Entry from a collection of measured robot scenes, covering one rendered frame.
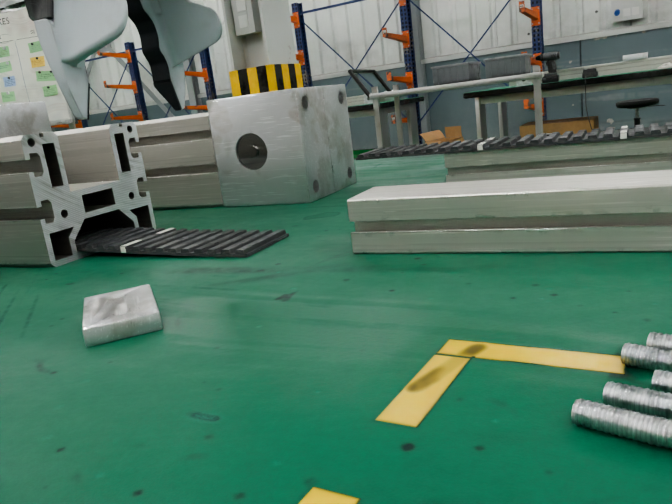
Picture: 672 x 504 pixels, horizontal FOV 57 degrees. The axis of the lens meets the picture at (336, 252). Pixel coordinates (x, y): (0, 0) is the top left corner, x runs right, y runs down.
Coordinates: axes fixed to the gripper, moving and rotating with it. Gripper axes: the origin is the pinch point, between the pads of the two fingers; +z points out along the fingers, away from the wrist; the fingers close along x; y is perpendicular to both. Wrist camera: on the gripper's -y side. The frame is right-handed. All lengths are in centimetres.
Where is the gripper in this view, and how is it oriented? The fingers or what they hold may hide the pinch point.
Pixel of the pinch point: (124, 99)
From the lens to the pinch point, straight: 42.9
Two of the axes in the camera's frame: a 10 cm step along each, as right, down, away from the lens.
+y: 9.0, 0.0, -4.4
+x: 4.2, -2.7, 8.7
